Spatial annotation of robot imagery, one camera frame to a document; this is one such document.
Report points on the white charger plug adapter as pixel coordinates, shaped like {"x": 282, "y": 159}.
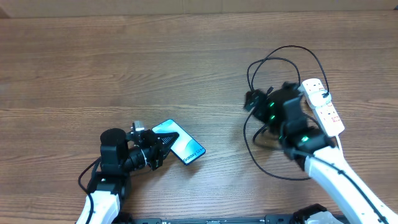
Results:
{"x": 317, "y": 99}

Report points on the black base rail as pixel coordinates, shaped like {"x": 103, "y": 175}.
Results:
{"x": 312, "y": 214}

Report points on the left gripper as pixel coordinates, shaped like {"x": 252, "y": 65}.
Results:
{"x": 154, "y": 142}

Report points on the Samsung Galaxy smartphone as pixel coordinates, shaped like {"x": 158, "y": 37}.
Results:
{"x": 185, "y": 147}

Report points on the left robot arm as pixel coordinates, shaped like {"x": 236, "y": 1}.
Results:
{"x": 107, "y": 181}

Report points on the white power strip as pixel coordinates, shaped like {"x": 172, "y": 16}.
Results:
{"x": 326, "y": 115}

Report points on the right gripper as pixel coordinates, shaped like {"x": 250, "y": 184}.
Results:
{"x": 254, "y": 101}

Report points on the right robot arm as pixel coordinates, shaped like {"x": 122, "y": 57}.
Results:
{"x": 305, "y": 121}

